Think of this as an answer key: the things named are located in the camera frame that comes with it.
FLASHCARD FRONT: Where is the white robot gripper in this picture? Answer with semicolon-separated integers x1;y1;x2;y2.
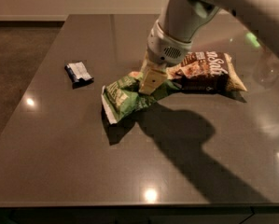
139;21;192;95

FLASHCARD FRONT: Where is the green jalapeno chip bag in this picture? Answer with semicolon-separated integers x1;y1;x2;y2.
102;72;180;124

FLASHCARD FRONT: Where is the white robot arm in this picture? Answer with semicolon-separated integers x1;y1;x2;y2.
139;0;279;95

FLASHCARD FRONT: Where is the brown chip bag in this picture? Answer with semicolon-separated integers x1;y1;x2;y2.
166;51;247;92

